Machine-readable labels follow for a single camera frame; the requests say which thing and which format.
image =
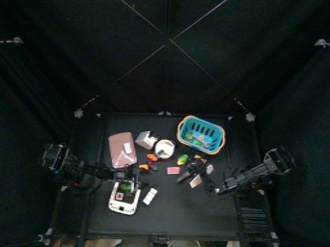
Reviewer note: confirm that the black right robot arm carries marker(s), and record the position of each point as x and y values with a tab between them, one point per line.
269	167

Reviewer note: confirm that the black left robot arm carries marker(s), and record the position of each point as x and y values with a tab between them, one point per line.
69	162

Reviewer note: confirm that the yellow toy food piece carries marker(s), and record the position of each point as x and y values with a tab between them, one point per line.
143	166

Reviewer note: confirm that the white rectangular block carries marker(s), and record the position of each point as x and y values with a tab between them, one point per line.
150	196

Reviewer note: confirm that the purple toy eggplant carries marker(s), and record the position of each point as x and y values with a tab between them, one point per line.
151	166

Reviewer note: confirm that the white toy cash register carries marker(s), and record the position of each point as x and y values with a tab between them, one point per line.
123	201

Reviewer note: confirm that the white paper card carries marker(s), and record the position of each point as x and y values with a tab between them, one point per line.
195	181
209	169

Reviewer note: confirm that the orange toy carrot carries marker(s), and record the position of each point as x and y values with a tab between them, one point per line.
151	157

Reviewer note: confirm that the pink striped toy bacon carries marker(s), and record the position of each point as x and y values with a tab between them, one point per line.
173	170

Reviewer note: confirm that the white printed table label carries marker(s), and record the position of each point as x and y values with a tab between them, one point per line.
253	216

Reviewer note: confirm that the green yellow toy corn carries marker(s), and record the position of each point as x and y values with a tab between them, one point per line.
183	159

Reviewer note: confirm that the toy food in basket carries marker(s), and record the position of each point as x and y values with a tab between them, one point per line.
190	137

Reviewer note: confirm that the grey frame corner bracket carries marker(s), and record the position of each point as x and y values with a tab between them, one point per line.
78	113
321	42
250	116
18	40

